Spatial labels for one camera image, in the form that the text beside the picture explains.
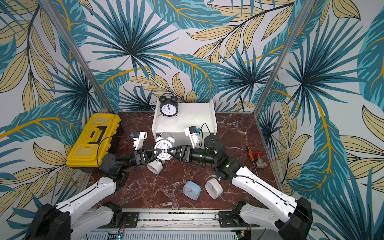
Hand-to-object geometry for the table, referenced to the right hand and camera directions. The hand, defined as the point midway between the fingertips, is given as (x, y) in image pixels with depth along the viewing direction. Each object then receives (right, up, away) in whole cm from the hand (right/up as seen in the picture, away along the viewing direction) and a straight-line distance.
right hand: (170, 151), depth 61 cm
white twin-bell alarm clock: (-2, +4, 0) cm, 5 cm away
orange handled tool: (+46, -5, +36) cm, 58 cm away
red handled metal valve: (+50, -12, +29) cm, 59 cm away
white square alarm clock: (+20, -21, +15) cm, 33 cm away
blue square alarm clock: (+9, -22, +15) cm, 28 cm away
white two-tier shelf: (+13, +17, +12) cm, 24 cm away
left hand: (-4, -1, +1) cm, 4 cm away
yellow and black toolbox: (-41, +5, +23) cm, 47 cm away
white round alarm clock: (-12, -12, +22) cm, 28 cm away
